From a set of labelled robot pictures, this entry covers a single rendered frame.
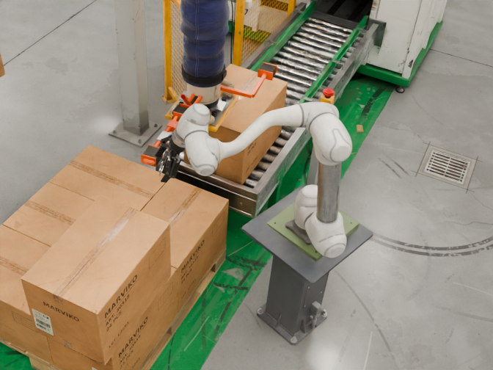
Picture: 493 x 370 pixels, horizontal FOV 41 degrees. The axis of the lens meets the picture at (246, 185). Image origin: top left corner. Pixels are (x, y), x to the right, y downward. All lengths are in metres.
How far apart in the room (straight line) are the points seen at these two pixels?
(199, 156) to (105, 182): 1.52
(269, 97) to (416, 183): 1.56
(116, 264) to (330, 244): 0.99
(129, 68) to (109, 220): 1.84
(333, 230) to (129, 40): 2.24
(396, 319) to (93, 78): 3.24
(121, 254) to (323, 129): 1.08
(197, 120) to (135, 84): 2.29
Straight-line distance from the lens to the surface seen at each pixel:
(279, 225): 3.44
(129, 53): 4.75
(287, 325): 3.90
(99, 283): 2.96
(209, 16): 3.16
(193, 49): 3.27
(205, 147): 2.56
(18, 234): 3.78
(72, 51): 6.21
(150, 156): 3.04
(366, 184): 4.93
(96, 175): 4.04
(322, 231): 3.09
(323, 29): 5.58
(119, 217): 3.21
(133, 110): 5.02
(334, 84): 4.81
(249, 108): 3.88
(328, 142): 2.69
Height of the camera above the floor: 3.25
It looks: 43 degrees down
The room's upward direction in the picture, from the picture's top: 5 degrees clockwise
